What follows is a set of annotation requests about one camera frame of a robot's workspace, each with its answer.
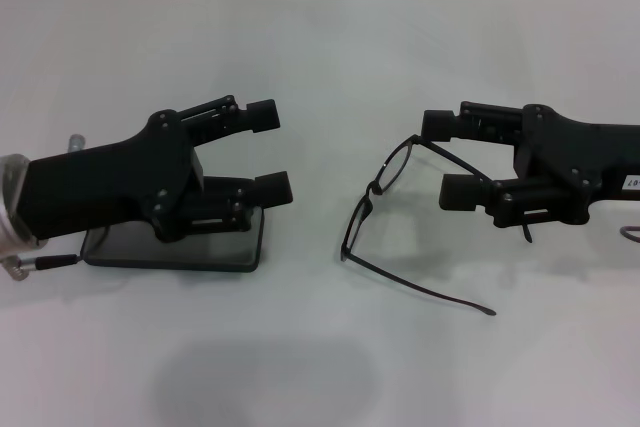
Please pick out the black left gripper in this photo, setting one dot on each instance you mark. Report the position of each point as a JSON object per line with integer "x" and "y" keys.
{"x": 100, "y": 182}

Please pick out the white and silver left robot arm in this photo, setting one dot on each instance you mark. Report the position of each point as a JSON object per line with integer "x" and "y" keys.
{"x": 10, "y": 227}

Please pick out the black glasses case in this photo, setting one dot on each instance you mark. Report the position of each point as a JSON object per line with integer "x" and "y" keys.
{"x": 200, "y": 257}

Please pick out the black thin-frame glasses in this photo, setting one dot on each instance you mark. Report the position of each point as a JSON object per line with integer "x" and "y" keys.
{"x": 395, "y": 167}

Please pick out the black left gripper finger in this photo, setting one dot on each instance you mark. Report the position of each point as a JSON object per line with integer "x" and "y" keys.
{"x": 272, "y": 189}
{"x": 262, "y": 116}

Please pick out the silver cylindrical connector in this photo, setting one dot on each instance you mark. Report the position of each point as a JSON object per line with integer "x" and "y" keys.
{"x": 76, "y": 142}

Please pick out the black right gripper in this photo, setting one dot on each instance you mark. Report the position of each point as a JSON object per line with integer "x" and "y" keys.
{"x": 590, "y": 157}

